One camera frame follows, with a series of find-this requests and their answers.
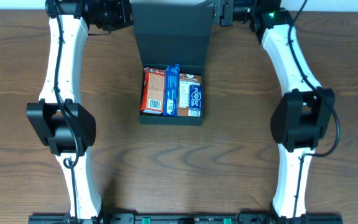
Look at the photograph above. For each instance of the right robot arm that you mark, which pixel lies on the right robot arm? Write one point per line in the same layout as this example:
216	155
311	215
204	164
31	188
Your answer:
304	123

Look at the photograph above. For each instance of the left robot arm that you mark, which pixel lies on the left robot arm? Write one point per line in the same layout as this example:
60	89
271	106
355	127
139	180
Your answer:
59	118

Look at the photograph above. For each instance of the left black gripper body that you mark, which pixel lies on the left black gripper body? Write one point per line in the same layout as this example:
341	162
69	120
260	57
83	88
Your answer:
109	17

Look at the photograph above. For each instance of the blue eclipse mints pack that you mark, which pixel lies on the blue eclipse mints pack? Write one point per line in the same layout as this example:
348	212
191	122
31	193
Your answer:
195	97

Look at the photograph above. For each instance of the brown white small carton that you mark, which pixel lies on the brown white small carton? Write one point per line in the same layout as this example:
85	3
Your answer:
185	81

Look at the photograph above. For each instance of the orange red cardboard box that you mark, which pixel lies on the orange red cardboard box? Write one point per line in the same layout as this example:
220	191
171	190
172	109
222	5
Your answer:
154	91

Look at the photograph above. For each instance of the black gift box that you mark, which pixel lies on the black gift box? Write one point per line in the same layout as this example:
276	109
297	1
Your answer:
170	33

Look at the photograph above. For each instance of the blue snack bar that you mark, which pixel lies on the blue snack bar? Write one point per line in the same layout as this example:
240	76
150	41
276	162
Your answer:
172	75

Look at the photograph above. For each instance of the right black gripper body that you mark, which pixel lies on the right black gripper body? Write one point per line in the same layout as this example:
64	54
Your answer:
226	15

